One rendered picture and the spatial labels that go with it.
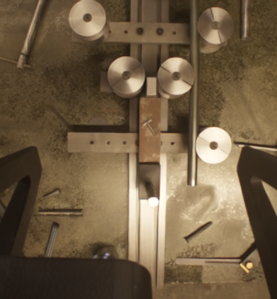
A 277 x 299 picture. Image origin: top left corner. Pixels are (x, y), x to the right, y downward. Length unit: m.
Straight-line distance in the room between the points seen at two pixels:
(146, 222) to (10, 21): 0.41
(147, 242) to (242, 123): 0.26
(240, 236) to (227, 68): 0.30
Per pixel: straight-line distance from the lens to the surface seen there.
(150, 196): 0.30
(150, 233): 0.45
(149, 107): 0.37
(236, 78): 0.48
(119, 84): 0.36
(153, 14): 0.45
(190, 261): 0.51
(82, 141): 0.41
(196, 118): 0.37
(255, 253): 0.53
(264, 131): 0.50
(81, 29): 0.39
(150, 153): 0.37
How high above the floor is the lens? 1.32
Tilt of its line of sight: 86 degrees down
